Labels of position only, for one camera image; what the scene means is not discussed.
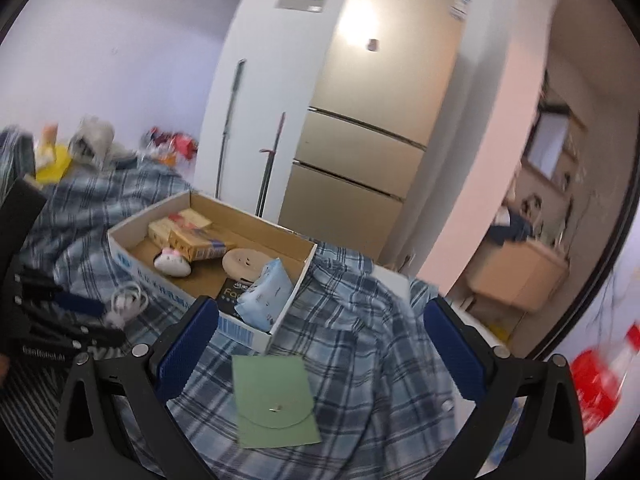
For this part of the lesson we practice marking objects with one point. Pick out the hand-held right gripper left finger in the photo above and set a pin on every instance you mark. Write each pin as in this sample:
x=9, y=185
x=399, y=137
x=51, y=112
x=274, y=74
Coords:
x=187, y=350

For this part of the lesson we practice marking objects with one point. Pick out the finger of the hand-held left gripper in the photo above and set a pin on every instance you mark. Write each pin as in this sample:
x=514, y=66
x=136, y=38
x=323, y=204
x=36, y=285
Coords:
x=90, y=335
x=75, y=304

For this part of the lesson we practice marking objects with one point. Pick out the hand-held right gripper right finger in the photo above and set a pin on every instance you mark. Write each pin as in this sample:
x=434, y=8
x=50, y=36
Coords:
x=455, y=355

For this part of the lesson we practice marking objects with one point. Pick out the small dark box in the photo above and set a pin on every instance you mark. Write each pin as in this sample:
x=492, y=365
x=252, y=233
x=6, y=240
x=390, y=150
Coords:
x=231, y=297

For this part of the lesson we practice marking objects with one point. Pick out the pink plush bunny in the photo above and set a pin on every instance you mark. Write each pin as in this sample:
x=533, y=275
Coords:
x=171, y=262

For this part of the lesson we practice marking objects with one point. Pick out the blue tissue pack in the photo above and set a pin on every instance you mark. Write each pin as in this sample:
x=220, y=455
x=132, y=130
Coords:
x=265, y=295

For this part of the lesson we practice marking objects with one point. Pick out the green paper envelope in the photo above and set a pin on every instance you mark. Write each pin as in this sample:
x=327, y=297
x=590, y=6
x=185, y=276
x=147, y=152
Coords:
x=275, y=400

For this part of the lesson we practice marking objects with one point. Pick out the round wooden disc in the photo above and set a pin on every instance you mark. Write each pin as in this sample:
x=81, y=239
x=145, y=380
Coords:
x=245, y=262

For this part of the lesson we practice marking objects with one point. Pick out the small gold box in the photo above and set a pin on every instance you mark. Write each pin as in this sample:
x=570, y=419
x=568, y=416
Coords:
x=200, y=246

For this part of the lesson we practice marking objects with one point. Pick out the red and gold cigarette carton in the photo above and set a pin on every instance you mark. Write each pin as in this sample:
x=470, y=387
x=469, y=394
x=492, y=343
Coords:
x=192, y=219

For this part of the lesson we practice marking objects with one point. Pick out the cardboard box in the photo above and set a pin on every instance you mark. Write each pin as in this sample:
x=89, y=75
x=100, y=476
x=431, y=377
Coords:
x=280, y=240

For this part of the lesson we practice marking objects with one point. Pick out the yellow bag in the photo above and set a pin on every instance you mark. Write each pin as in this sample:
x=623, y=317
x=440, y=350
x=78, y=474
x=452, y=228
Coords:
x=52, y=166

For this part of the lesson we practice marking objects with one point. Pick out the pink cup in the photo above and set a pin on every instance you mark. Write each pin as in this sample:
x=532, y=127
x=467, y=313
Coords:
x=50, y=132

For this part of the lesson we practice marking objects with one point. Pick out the striped cloth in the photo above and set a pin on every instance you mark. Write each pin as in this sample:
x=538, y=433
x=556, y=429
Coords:
x=30, y=410

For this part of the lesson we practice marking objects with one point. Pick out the wooden vanity cabinet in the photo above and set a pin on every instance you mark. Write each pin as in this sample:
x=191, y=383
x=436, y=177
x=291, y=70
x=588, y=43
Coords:
x=520, y=272

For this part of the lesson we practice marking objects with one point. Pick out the blue plaid shirt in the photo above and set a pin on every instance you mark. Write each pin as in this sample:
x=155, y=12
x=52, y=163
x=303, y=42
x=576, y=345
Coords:
x=350, y=350

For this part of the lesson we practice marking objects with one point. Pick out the crumpled grey plastic bag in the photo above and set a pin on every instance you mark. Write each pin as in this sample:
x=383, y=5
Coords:
x=92, y=140

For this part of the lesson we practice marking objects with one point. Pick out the blue clothes pile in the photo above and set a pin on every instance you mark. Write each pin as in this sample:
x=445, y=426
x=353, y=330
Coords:
x=510, y=230

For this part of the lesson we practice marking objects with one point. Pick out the red and white packet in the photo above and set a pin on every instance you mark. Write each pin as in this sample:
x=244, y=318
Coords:
x=597, y=382

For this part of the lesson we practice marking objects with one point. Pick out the pile of red bags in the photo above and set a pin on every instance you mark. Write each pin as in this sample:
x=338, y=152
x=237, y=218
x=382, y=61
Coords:
x=172, y=142

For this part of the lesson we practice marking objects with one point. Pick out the red-tipped pole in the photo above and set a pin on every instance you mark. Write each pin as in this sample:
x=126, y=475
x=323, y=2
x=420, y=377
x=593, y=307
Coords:
x=270, y=165

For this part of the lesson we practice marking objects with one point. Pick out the bathroom mirror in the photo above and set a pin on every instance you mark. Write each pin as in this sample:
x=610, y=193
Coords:
x=550, y=142

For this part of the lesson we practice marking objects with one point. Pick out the gold refrigerator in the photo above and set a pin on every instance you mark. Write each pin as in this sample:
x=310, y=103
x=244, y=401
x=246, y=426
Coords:
x=380, y=110

